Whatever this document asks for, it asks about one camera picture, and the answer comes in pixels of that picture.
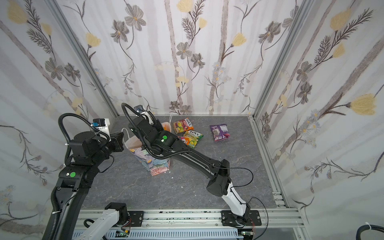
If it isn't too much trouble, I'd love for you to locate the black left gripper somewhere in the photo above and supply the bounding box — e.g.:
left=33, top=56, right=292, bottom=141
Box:
left=89, top=130, right=125, bottom=168

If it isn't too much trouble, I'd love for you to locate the white floral paper bag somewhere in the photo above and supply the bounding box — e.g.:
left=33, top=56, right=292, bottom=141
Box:
left=121, top=128, right=171, bottom=176

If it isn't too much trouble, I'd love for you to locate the green Fox's spring tea bag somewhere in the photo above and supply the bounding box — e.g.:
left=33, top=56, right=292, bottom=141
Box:
left=179, top=130, right=204, bottom=149

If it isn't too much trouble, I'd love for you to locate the yellow mango snack bag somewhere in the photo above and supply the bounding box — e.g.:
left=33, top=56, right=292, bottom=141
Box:
left=162, top=122, right=172, bottom=132

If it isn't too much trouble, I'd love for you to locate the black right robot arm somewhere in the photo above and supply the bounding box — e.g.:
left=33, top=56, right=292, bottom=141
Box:
left=121, top=103, right=251, bottom=228

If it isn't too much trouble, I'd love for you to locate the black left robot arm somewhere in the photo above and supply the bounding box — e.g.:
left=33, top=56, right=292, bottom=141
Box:
left=43, top=113, right=124, bottom=240

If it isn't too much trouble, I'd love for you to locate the Fox's candy bag top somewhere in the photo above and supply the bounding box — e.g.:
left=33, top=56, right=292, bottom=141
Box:
left=173, top=118, right=194, bottom=134

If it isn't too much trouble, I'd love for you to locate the purple snack packet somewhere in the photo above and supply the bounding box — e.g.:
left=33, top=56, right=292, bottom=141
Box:
left=210, top=124, right=230, bottom=142

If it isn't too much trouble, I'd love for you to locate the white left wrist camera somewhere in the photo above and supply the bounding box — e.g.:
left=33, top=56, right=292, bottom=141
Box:
left=91, top=118, right=111, bottom=141

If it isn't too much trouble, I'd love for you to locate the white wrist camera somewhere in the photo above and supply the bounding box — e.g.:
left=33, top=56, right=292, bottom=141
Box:
left=91, top=118, right=111, bottom=141
left=134, top=105, right=156, bottom=125

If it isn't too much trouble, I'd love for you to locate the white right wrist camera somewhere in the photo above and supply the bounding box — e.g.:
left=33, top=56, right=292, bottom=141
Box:
left=134, top=105, right=156, bottom=125

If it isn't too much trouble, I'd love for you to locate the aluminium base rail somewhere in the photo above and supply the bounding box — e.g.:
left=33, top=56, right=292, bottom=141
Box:
left=56, top=208, right=307, bottom=240

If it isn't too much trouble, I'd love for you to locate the white perforated cable duct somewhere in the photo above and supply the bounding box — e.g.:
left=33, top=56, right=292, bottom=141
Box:
left=99, top=229, right=244, bottom=240

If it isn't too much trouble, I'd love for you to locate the black corrugated cable corner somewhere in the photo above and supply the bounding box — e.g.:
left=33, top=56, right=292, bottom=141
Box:
left=355, top=224, right=384, bottom=240

